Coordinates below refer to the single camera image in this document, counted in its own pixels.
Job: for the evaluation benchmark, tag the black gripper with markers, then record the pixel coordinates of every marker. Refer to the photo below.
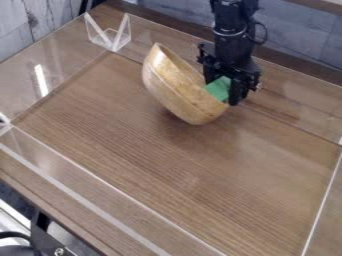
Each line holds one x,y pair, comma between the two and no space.
227,57

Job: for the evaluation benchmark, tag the green rectangular block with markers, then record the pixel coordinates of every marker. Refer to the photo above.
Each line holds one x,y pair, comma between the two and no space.
219,88

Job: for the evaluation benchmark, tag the wooden bowl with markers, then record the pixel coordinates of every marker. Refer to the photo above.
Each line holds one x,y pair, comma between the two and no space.
176,85

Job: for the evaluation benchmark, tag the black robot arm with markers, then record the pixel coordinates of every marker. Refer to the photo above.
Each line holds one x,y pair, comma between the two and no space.
232,16

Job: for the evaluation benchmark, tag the clear acrylic corner bracket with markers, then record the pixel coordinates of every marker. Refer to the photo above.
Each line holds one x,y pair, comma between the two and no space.
109,38

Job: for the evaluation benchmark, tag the black table leg bracket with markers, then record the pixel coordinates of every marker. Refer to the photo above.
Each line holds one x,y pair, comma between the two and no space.
45,243

